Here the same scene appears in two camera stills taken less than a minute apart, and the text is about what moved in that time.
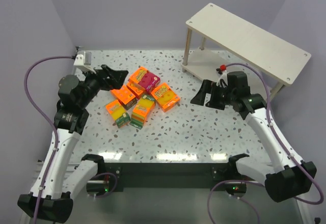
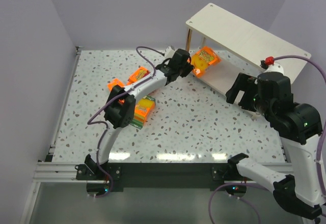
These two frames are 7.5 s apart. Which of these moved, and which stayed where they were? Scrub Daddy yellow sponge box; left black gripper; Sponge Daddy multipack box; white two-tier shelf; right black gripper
Moved: Scrub Daddy yellow sponge box; left black gripper; right black gripper
Stayed: white two-tier shelf; Sponge Daddy multipack box
